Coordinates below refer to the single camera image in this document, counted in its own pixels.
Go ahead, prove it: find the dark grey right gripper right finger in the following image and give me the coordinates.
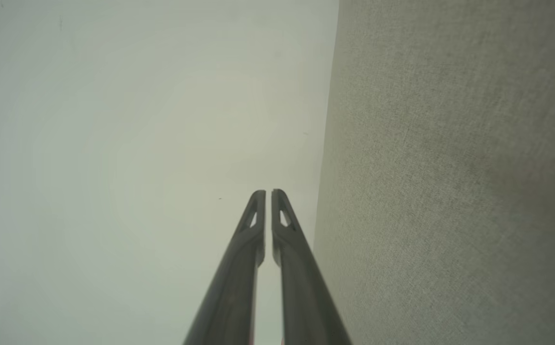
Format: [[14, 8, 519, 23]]
[[272, 189, 352, 345]]

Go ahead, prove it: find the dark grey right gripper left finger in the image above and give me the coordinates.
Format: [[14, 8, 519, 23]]
[[184, 190, 266, 345]]

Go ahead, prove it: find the grey fabric panel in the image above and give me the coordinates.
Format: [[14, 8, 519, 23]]
[[313, 0, 555, 345]]

